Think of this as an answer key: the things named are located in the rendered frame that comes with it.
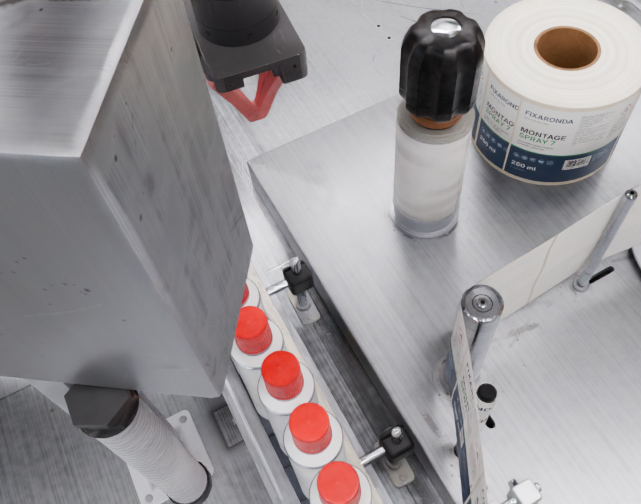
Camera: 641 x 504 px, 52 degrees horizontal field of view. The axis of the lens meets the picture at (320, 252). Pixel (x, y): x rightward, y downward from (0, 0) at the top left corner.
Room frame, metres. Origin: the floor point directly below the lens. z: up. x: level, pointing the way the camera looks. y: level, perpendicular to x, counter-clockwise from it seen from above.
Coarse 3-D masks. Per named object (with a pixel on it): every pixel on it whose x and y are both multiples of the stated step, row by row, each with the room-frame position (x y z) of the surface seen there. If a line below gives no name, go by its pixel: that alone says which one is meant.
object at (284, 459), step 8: (232, 360) 0.31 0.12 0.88; (240, 376) 0.29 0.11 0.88; (264, 424) 0.23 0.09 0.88; (272, 432) 0.22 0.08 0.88; (272, 440) 0.21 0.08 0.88; (280, 448) 0.20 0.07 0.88; (280, 456) 0.19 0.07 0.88; (288, 464) 0.18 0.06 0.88; (288, 472) 0.18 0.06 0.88; (296, 480) 0.17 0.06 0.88; (296, 488) 0.16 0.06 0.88; (304, 496) 0.15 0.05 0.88
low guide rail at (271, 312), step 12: (252, 276) 0.40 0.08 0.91; (264, 288) 0.38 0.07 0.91; (264, 300) 0.37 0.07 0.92; (276, 312) 0.35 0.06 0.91; (288, 336) 0.32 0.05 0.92; (288, 348) 0.30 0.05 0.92; (300, 360) 0.29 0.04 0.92; (324, 408) 0.23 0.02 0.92; (348, 444) 0.19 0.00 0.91; (348, 456) 0.18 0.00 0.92; (360, 468) 0.16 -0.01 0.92; (372, 492) 0.14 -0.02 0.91
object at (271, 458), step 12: (228, 372) 0.26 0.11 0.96; (240, 384) 0.25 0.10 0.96; (240, 396) 0.24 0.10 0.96; (252, 408) 0.22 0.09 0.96; (252, 420) 0.21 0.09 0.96; (252, 432) 0.20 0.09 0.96; (264, 432) 0.20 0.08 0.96; (264, 444) 0.19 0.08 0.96; (264, 456) 0.17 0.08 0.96; (276, 456) 0.17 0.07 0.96; (276, 468) 0.16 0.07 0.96; (276, 480) 0.15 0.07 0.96; (288, 480) 0.15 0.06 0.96; (288, 492) 0.14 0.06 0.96
